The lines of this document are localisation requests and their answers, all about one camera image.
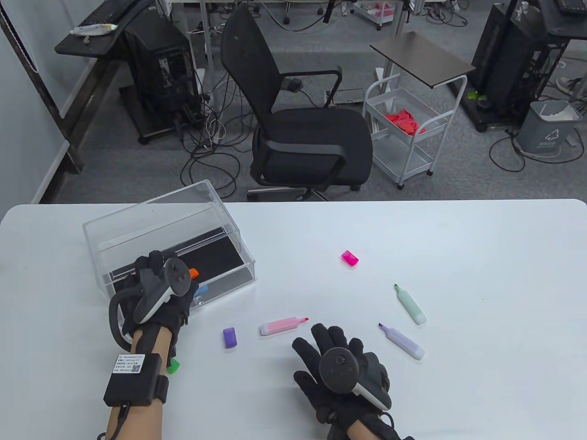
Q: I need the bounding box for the person's left hand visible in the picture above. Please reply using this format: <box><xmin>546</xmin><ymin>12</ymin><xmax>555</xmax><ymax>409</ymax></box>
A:
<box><xmin>120</xmin><ymin>250</ymin><xmax>199</xmax><ymax>339</ymax></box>

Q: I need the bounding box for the person's right hand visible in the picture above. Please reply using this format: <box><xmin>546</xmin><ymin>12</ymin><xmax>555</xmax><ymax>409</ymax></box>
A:
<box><xmin>292</xmin><ymin>323</ymin><xmax>393</xmax><ymax>429</ymax></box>

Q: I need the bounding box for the pink highlighter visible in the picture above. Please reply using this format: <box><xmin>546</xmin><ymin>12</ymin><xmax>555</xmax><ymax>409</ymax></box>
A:
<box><xmin>260</xmin><ymin>317</ymin><xmax>310</xmax><ymax>336</ymax></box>

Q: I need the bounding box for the purple highlighter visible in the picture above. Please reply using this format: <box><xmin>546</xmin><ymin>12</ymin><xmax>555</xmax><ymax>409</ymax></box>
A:
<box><xmin>378</xmin><ymin>323</ymin><xmax>426</xmax><ymax>361</ymax></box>

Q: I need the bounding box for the clear acrylic drawer box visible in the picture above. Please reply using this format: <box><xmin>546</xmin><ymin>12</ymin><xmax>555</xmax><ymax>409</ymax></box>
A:
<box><xmin>83</xmin><ymin>180</ymin><xmax>256</xmax><ymax>341</ymax></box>

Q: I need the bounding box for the green highlighter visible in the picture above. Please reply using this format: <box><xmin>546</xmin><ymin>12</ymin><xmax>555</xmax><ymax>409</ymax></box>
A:
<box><xmin>393</xmin><ymin>284</ymin><xmax>427</xmax><ymax>326</ymax></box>

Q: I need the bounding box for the person's right forearm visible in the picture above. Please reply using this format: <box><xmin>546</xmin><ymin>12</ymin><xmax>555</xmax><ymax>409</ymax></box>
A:
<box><xmin>346</xmin><ymin>417</ymin><xmax>390</xmax><ymax>440</ymax></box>

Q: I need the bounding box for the person's left forearm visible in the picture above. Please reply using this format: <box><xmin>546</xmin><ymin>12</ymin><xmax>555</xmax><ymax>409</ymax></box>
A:
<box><xmin>106</xmin><ymin>323</ymin><xmax>177</xmax><ymax>440</ymax></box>

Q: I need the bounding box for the black and white controller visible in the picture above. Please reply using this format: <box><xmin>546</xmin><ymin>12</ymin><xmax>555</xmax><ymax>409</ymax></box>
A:
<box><xmin>320</xmin><ymin>348</ymin><xmax>393</xmax><ymax>411</ymax></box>
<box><xmin>108</xmin><ymin>258</ymin><xmax>192</xmax><ymax>344</ymax></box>

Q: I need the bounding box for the white rolling cart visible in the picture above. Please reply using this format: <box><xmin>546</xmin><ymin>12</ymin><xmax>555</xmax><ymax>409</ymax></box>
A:
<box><xmin>362</xmin><ymin>73</ymin><xmax>468</xmax><ymax>190</ymax></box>

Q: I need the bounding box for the black office chair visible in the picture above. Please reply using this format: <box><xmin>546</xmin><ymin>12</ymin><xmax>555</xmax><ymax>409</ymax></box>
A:
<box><xmin>221</xmin><ymin>5</ymin><xmax>374</xmax><ymax>202</ymax></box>

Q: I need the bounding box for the red cloth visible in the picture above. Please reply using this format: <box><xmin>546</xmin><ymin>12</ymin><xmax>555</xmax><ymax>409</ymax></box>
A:
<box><xmin>384</xmin><ymin>109</ymin><xmax>426</xmax><ymax>136</ymax></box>

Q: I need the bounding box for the black computer tower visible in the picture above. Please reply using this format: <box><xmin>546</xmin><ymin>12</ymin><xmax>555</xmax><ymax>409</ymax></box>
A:
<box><xmin>118</xmin><ymin>11</ymin><xmax>207</xmax><ymax>145</ymax></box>
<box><xmin>471</xmin><ymin>4</ymin><xmax>548</xmax><ymax>117</ymax></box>

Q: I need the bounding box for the white tube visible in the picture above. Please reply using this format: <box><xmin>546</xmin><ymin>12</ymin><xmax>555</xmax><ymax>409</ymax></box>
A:
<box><xmin>70</xmin><ymin>23</ymin><xmax>118</xmax><ymax>36</ymax></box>

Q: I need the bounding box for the dark brown side table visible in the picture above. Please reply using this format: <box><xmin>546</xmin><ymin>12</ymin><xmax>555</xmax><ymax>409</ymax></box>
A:
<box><xmin>370</xmin><ymin>31</ymin><xmax>476</xmax><ymax>88</ymax></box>

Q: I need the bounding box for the gray trash bin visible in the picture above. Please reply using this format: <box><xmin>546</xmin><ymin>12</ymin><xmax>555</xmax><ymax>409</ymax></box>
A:
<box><xmin>517</xmin><ymin>100</ymin><xmax>582</xmax><ymax>154</ymax></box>

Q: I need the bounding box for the small white cart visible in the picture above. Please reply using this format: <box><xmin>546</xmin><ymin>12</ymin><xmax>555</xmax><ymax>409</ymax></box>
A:
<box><xmin>352</xmin><ymin>0</ymin><xmax>399</xmax><ymax>31</ymax></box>

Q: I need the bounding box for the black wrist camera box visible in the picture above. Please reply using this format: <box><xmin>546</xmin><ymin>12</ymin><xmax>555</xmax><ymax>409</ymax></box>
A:
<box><xmin>104</xmin><ymin>353</ymin><xmax>169</xmax><ymax>407</ymax></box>

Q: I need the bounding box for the tangle of floor cables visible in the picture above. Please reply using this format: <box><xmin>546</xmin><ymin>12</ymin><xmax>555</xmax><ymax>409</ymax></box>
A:
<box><xmin>174</xmin><ymin>69</ymin><xmax>241</xmax><ymax>200</ymax></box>

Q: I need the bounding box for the black metal frame post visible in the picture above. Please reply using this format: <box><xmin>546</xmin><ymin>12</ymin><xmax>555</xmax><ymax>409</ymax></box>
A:
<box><xmin>0</xmin><ymin>7</ymin><xmax>84</xmax><ymax>175</ymax></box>

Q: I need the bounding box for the black looped cable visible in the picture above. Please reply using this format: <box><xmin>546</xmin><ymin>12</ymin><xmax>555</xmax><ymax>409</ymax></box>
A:
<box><xmin>489</xmin><ymin>133</ymin><xmax>585</xmax><ymax>172</ymax></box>

